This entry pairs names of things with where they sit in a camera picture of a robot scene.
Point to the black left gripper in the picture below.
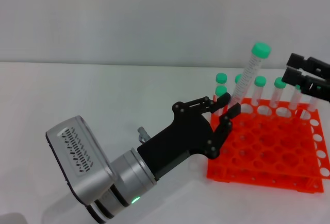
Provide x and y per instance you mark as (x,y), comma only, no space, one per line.
(185,136)

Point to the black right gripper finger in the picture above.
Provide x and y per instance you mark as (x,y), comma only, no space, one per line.
(309,85)
(314,65)

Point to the clear test tube green cap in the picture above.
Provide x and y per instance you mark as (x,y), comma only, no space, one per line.
(220,89)
(294,100)
(237,79)
(310,105)
(260,81)
(221,77)
(247,74)
(278,84)

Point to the orange test tube rack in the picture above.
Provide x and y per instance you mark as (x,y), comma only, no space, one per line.
(270,144)

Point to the metal connector plug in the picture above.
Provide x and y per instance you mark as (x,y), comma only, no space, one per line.
(143,132)

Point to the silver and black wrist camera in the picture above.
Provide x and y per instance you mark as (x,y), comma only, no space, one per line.
(77,152)

